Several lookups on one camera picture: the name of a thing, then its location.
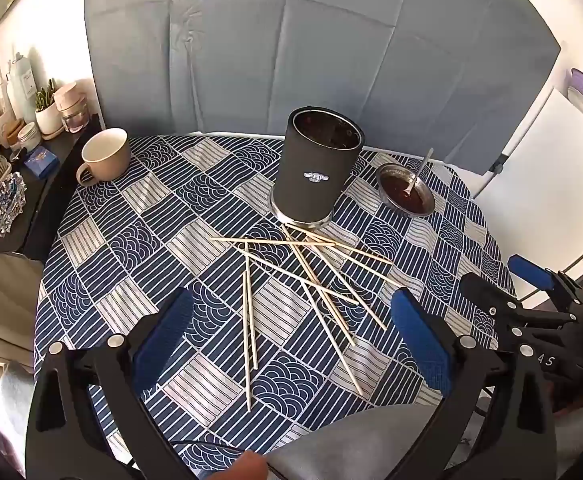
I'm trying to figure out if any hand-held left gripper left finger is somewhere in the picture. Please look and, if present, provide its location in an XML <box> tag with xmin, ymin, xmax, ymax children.
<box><xmin>26</xmin><ymin>287</ymin><xmax>195</xmax><ymax>480</ymax></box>

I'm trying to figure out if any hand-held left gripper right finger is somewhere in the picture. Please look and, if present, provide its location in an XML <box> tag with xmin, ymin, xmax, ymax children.
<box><xmin>390</xmin><ymin>287</ymin><xmax>558</xmax><ymax>480</ymax></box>

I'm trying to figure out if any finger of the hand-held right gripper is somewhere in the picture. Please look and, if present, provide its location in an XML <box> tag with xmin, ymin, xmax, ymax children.
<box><xmin>460</xmin><ymin>272</ymin><xmax>578</xmax><ymax>359</ymax></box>
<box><xmin>508</xmin><ymin>254</ymin><xmax>583</xmax><ymax>314</ymax></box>

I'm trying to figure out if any pile of wooden chopsticks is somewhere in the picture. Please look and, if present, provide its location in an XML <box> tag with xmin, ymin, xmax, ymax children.
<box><xmin>209</xmin><ymin>224</ymin><xmax>395</xmax><ymax>413</ymax></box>

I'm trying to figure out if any black utensil holder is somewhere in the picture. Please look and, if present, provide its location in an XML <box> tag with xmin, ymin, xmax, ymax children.
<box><xmin>270</xmin><ymin>106</ymin><xmax>366</xmax><ymax>225</ymax></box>

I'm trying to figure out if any person's left forearm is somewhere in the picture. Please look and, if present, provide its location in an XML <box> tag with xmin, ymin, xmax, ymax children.
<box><xmin>212</xmin><ymin>402</ymin><xmax>452</xmax><ymax>480</ymax></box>

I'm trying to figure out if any white board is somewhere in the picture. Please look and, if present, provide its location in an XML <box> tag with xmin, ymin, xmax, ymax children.
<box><xmin>471</xmin><ymin>87</ymin><xmax>583</xmax><ymax>306</ymax></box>

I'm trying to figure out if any blue patterned tablecloth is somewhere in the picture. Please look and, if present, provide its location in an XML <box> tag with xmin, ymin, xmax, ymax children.
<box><xmin>34</xmin><ymin>132</ymin><xmax>517</xmax><ymax>476</ymax></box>

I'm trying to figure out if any small metal sauce dish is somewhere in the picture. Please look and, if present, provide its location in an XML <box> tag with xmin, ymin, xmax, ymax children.
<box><xmin>376</xmin><ymin>162</ymin><xmax>435</xmax><ymax>217</ymax></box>

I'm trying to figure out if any metal spoon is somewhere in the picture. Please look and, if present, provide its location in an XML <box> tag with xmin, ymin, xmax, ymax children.
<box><xmin>404</xmin><ymin>147</ymin><xmax>435</xmax><ymax>197</ymax></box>

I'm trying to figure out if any black side shelf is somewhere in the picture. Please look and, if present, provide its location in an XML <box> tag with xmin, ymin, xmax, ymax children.
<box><xmin>0</xmin><ymin>112</ymin><xmax>105</xmax><ymax>261</ymax></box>

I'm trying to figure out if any beige mug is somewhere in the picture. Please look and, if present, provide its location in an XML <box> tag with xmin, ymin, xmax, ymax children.
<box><xmin>76</xmin><ymin>127</ymin><xmax>131</xmax><ymax>187</ymax></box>

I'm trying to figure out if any crinkled foil wrapper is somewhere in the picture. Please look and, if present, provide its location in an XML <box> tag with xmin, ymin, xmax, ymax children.
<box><xmin>0</xmin><ymin>172</ymin><xmax>26</xmax><ymax>238</ymax></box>

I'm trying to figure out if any blue box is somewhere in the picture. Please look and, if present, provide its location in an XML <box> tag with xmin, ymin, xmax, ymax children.
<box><xmin>24</xmin><ymin>147</ymin><xmax>57</xmax><ymax>178</ymax></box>

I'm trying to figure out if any glass jar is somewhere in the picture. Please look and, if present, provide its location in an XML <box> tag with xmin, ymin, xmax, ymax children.
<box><xmin>62</xmin><ymin>101</ymin><xmax>89</xmax><ymax>134</ymax></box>

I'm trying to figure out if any succulent in white pot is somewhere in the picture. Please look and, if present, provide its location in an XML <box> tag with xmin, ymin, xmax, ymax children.
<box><xmin>34</xmin><ymin>79</ymin><xmax>65</xmax><ymax>136</ymax></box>

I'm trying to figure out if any pink container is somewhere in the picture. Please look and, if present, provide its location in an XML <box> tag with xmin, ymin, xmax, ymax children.
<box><xmin>53</xmin><ymin>81</ymin><xmax>80</xmax><ymax>111</ymax></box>

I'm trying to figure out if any white bottle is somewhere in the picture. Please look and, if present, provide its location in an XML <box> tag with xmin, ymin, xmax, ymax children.
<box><xmin>9</xmin><ymin>52</ymin><xmax>37</xmax><ymax>122</ymax></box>

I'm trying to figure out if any grey-blue backdrop cloth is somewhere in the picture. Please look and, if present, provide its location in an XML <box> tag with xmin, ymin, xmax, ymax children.
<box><xmin>79</xmin><ymin>0</ymin><xmax>562</xmax><ymax>176</ymax></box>

